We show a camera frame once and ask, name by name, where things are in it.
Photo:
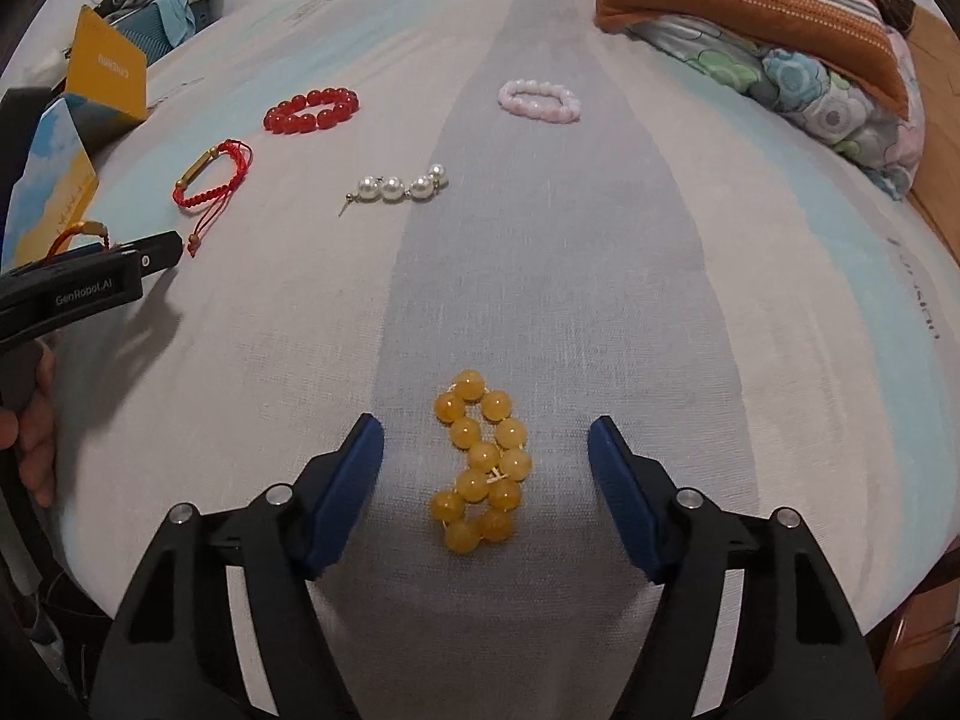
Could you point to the floral quilt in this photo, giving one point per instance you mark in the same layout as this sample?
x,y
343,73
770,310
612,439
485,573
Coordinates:
x,y
832,101

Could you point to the striped bed sheet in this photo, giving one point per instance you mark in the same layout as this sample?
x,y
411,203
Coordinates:
x,y
525,277

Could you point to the yellow and blue cardboard box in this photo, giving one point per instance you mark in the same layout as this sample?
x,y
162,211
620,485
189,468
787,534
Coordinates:
x,y
101,79

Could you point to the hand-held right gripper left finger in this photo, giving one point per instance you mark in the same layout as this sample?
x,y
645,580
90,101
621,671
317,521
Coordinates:
x,y
347,480

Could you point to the blue mesh bag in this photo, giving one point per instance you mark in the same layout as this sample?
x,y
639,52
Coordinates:
x,y
154,26

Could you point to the person's left hand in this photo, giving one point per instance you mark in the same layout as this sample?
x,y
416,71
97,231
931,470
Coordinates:
x,y
39,427

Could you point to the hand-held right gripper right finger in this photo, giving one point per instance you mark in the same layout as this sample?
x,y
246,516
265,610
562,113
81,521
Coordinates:
x,y
624,484

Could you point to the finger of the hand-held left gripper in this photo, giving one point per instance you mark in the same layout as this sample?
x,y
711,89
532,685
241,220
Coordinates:
x,y
154,251

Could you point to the striped orange pillow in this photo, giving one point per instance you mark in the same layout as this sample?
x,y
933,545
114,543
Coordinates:
x,y
750,4

